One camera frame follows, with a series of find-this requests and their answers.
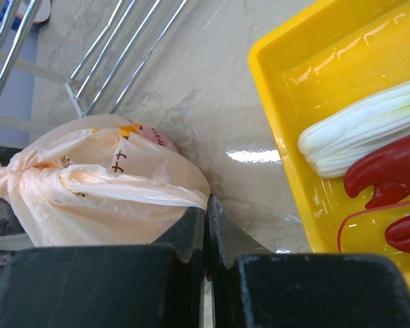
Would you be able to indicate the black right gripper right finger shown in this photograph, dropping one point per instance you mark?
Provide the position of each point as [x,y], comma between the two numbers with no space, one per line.
[254,287]

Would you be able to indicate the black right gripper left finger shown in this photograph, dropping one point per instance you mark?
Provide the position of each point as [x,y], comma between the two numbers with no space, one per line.
[154,285]

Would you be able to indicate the translucent orange plastic bag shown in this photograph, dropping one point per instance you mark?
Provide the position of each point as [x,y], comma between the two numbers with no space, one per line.
[100,180]

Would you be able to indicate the white celery cabbage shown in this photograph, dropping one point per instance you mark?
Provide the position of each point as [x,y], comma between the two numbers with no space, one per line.
[332,145]

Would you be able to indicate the red lobster toy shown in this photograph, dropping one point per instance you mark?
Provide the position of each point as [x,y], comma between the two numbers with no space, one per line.
[388,171]

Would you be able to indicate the yellow plastic bin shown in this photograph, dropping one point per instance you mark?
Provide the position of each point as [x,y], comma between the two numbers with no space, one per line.
[327,57]

